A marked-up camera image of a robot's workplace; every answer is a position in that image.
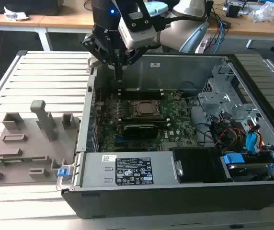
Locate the silver CPU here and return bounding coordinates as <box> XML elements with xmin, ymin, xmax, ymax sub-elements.
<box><xmin>137</xmin><ymin>102</ymin><xmax>161</xmax><ymax>115</ymax></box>

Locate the CPU socket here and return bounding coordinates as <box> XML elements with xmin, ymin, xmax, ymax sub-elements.
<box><xmin>129</xmin><ymin>99</ymin><xmax>165</xmax><ymax>119</ymax></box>

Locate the black plastic shroud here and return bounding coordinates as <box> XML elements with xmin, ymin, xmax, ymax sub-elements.
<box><xmin>170</xmin><ymin>147</ymin><xmax>228</xmax><ymax>184</ymax></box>

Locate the small black device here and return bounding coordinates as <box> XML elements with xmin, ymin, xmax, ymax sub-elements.
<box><xmin>225</xmin><ymin>3</ymin><xmax>242</xmax><ymax>18</ymax></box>

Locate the black label sticker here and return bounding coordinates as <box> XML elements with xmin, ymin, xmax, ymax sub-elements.
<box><xmin>115</xmin><ymin>157</ymin><xmax>154</xmax><ymax>185</ymax></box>

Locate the wooden desk white frame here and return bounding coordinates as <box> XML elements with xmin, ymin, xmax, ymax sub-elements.
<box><xmin>205</xmin><ymin>7</ymin><xmax>274</xmax><ymax>48</ymax></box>
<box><xmin>0</xmin><ymin>4</ymin><xmax>97</xmax><ymax>51</ymax></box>

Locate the green RAM stick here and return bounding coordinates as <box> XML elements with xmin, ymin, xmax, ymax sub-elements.
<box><xmin>1</xmin><ymin>157</ymin><xmax>48</xmax><ymax>163</ymax></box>

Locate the hard disk in blue carrier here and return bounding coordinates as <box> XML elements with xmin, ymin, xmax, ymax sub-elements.
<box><xmin>220</xmin><ymin>153</ymin><xmax>274</xmax><ymax>182</ymax></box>

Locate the clear plastic bag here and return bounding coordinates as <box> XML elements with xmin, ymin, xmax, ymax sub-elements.
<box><xmin>250</xmin><ymin>1</ymin><xmax>274</xmax><ymax>23</ymax></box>

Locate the open black PC case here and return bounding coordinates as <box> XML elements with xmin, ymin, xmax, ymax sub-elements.
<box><xmin>56</xmin><ymin>51</ymin><xmax>274</xmax><ymax>220</ymax></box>

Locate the metal drive cage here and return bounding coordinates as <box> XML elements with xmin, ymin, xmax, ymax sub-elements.
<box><xmin>197</xmin><ymin>63</ymin><xmax>259</xmax><ymax>125</ymax></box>

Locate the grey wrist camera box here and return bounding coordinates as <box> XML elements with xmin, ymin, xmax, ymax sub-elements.
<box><xmin>117</xmin><ymin>11</ymin><xmax>158</xmax><ymax>50</ymax></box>

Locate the green motherboard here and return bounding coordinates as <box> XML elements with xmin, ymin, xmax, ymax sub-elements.
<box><xmin>95</xmin><ymin>90</ymin><xmax>200</xmax><ymax>153</ymax></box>

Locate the red yellow wire bundle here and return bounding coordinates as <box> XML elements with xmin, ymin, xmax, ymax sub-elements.
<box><xmin>210</xmin><ymin>119</ymin><xmax>248</xmax><ymax>150</ymax></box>

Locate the black box on desk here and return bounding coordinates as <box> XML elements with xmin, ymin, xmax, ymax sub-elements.
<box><xmin>0</xmin><ymin>0</ymin><xmax>63</xmax><ymax>16</ymax></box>

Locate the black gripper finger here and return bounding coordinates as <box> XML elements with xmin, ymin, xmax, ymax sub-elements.
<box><xmin>119</xmin><ymin>46</ymin><xmax>150</xmax><ymax>84</ymax></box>
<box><xmin>81</xmin><ymin>33</ymin><xmax>120</xmax><ymax>84</ymax></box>

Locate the crumpled white paper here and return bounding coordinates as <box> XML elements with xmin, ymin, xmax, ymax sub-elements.
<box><xmin>3</xmin><ymin>6</ymin><xmax>29</xmax><ymax>21</ymax></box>

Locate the grey parts rack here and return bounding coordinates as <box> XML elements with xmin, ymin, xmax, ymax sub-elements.
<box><xmin>0</xmin><ymin>99</ymin><xmax>82</xmax><ymax>186</ymax></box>

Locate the black graphics card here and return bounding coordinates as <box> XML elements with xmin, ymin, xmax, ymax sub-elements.
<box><xmin>122</xmin><ymin>124</ymin><xmax>160</xmax><ymax>140</ymax></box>

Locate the blue case latch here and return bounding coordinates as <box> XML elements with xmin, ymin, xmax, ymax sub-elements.
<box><xmin>57</xmin><ymin>168</ymin><xmax>70</xmax><ymax>178</ymax></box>

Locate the black RAM slot bank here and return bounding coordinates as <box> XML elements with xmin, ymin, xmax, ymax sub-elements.
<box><xmin>118</xmin><ymin>88</ymin><xmax>164</xmax><ymax>100</ymax></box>
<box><xmin>119</xmin><ymin>116</ymin><xmax>171</xmax><ymax>127</ymax></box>

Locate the blue flat wire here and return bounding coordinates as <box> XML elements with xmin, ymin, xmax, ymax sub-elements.
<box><xmin>246</xmin><ymin>131</ymin><xmax>262</xmax><ymax>156</ymax></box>

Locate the grey power supply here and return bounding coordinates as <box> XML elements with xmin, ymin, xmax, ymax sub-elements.
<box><xmin>79</xmin><ymin>152</ymin><xmax>183</xmax><ymax>190</ymax></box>

